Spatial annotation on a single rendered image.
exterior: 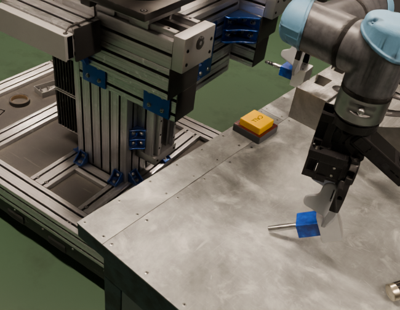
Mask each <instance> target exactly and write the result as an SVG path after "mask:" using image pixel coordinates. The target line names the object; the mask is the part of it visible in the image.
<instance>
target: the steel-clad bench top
mask: <svg viewBox="0 0 400 310"><path fill-rule="evenodd" d="M295 89H296V88H294V89H292V90H291V91H289V92H287V93H285V94H284V95H283V96H281V97H279V98H277V99H276V100H275V101H272V102H271V103H270V104H268V105H266V106H264V107H263V108H262V109H260V110H258V112H260V113H262V114H264V115H266V116H268V117H270V118H272V119H273V120H274V122H273V123H274V124H276V125H278V129H277V132H276V133H274V134H273V135H272V136H270V137H269V138H267V139H266V140H265V141H263V142H261V143H260V144H259V145H258V144H256V143H255V142H253V141H251V140H250V139H248V138H246V137H244V136H242V135H241V134H239V133H237V132H235V131H234V130H233V126H232V127H230V128H229V129H227V130H226V131H224V132H222V133H221V134H219V135H217V136H216V137H214V138H213V139H211V140H209V141H208V142H206V143H205V144H203V145H201V146H200V147H198V148H196V149H195V150H193V151H192V152H190V153H188V154H187V155H185V156H183V157H182V158H180V159H179V160H177V161H175V162H174V163H172V164H171V165H169V166H167V167H166V168H164V169H162V170H161V171H159V172H158V173H156V174H154V175H153V176H151V177H149V178H148V179H146V180H145V181H143V182H141V183H140V184H138V185H137V186H134V187H133V188H132V189H130V190H128V191H126V192H125V193H124V194H122V195H120V196H118V197H117V198H115V199H113V200H112V201H110V202H109V203H107V204H105V205H104V206H103V207H100V208H99V209H97V210H96V211H94V212H92V213H91V214H89V215H88V216H86V217H84V218H83V219H81V220H79V221H78V222H77V224H78V225H79V226H80V227H81V228H82V229H83V230H85V231H86V232H87V233H88V234H90V235H91V236H92V237H93V238H94V239H95V240H96V241H98V242H99V243H100V244H101V245H103V246H104V247H105V248H106V249H107V250H108V251H109V252H111V253H112V254H113V255H114V256H115V257H116V258H117V259H119V260H120V261H121V262H122V263H124V264H125V265H126V266H127V267H128V268H129V269H130V270H132V271H133V272H134V273H135V274H136V275H138V277H140V278H141V279H142V280H143V281H145V282H146V283H147V284H148V285H149V286H150V287H151V288H153V289H154V290H155V291H156V292H158V293H159V294H160V295H161V296H162V297H163V298H164V299H165V300H167V301H168V302H169V303H170V304H171V305H172V306H174V307H175V308H176V309H177V310H400V300H397V301H391V300H390V298H389V297H388V295H387V294H386V290H385V286H386V284H390V283H392V282H396V281H398V280H400V186H398V185H396V184H395V183H394V182H393V181H392V180H390V179H389V178H388V177H387V176H386V175H385V174H384V173H383V172H382V171H381V170H380V169H378V168H377V167H376V166H375V165H374V164H373V163H371V161H370V160H368V158H366V157H364V160H363V161H361V163H360V166H359V170H358V172H357V175H356V178H355V180H354V182H353V184H352V185H350V187H349V190H348V192H347V195H346V198H345V200H344V202H343V204H342V206H341V208H340V210H339V212H340V218H341V221H342V229H343V240H341V241H335V242H325V243H322V239H321V236H313V237H303V238H299V237H298V234H297V230H296V229H290V230H285V231H275V232H268V226H272V225H281V224H286V223H296V217H297V213H302V212H310V211H314V210H312V209H311V208H309V207H307V206H306V205H305V204H304V202H303V199H304V197H305V196H306V195H307V194H317V193H320V191H321V189H322V187H323V186H322V185H320V184H319V183H317V182H315V181H314V180H312V179H311V177H308V176H306V175H302V170H303V167H304V165H305V161H306V158H307V155H308V151H309V148H310V145H311V142H312V140H313V137H314V133H315V130H313V129H311V128H309V127H308V126H306V125H304V124H302V123H300V122H298V121H296V120H294V119H292V118H290V117H289V116H288V115H289V111H290V107H291V104H292V100H293V98H294V93H295Z"/></svg>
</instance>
